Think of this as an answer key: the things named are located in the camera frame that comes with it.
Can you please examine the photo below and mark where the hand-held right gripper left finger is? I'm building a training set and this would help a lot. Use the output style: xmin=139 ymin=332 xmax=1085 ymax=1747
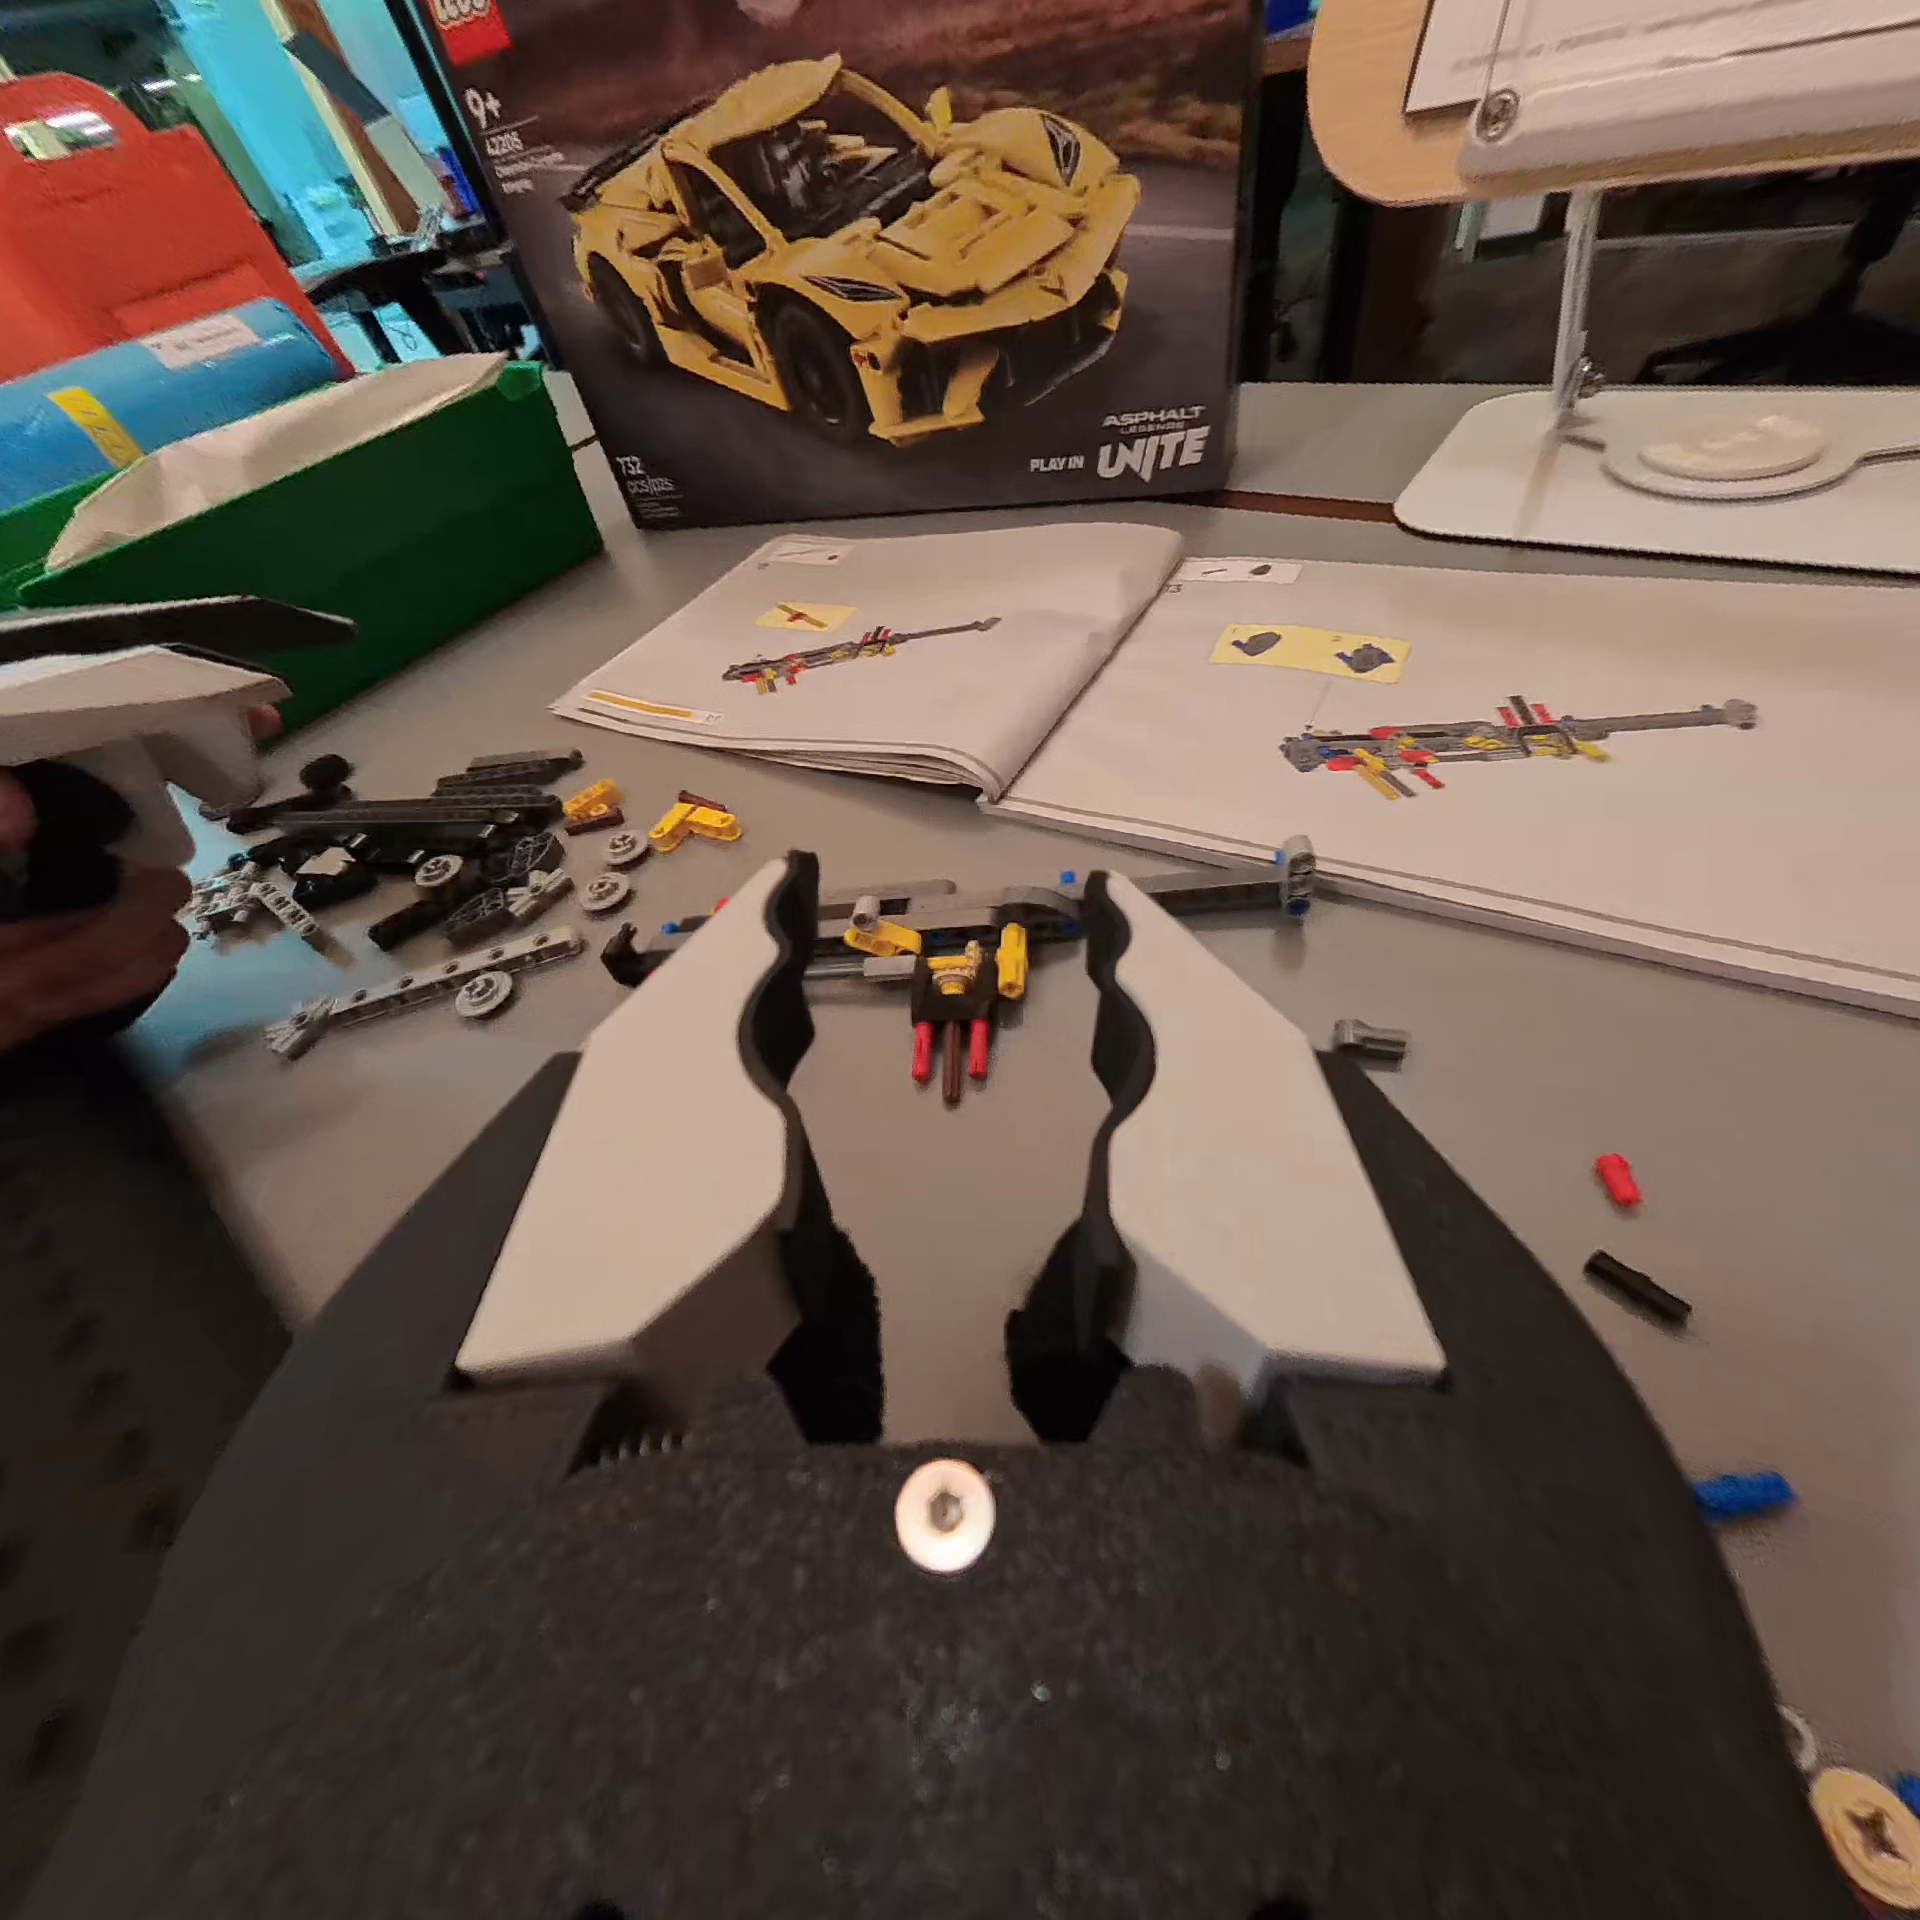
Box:
xmin=450 ymin=847 xmax=823 ymax=1384

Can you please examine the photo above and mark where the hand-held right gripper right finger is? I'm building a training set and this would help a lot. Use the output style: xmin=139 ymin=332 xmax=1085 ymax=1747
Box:
xmin=1079 ymin=867 xmax=1452 ymax=1391

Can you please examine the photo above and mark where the white desk stand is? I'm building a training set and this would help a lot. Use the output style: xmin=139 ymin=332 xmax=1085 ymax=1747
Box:
xmin=1543 ymin=182 xmax=1920 ymax=508

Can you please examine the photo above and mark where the grey lego beam assembly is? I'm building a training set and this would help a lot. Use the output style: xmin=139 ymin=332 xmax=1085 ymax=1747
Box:
xmin=596 ymin=833 xmax=1327 ymax=1112

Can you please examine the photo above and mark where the lego instruction booklet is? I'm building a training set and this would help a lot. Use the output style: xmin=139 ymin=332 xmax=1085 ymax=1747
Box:
xmin=546 ymin=518 xmax=1920 ymax=1024

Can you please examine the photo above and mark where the single short black lego pin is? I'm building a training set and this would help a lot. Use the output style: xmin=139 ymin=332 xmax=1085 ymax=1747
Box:
xmin=1584 ymin=1247 xmax=1697 ymax=1328

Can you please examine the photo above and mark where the person's left hand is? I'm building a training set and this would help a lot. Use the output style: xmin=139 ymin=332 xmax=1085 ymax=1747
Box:
xmin=0 ymin=867 xmax=197 ymax=1056

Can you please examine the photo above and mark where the lego set box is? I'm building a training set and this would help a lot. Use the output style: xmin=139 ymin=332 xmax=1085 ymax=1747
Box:
xmin=402 ymin=0 xmax=1264 ymax=532

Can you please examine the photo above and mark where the pile of black grey beams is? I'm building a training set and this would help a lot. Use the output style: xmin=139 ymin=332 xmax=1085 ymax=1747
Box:
xmin=175 ymin=742 xmax=596 ymax=1063

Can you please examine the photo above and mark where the pile of small lego pins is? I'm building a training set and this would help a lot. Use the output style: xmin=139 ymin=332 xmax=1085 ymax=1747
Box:
xmin=1773 ymin=1697 xmax=1920 ymax=1920

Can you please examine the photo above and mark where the white paper sheet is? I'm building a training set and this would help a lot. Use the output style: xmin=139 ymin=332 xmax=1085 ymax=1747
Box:
xmin=41 ymin=350 xmax=515 ymax=576

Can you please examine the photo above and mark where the green storage bin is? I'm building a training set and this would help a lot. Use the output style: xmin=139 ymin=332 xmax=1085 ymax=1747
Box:
xmin=0 ymin=357 xmax=609 ymax=740

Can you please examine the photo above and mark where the white square base plate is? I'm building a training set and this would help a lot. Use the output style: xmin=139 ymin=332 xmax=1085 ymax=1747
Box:
xmin=1392 ymin=383 xmax=1920 ymax=582

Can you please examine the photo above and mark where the blue plastic bag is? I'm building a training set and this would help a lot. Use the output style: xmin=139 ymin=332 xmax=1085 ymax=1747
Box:
xmin=0 ymin=292 xmax=348 ymax=513

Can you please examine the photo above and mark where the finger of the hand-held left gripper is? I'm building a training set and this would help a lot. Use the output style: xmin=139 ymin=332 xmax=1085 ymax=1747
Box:
xmin=0 ymin=591 xmax=361 ymax=665
xmin=0 ymin=641 xmax=293 ymax=769

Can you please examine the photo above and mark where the orange panel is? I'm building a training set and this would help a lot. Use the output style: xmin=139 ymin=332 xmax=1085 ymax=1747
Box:
xmin=0 ymin=69 xmax=357 ymax=387

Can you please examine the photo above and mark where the black perforated panel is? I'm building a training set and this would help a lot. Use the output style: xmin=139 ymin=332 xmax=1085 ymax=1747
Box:
xmin=0 ymin=1031 xmax=298 ymax=1865

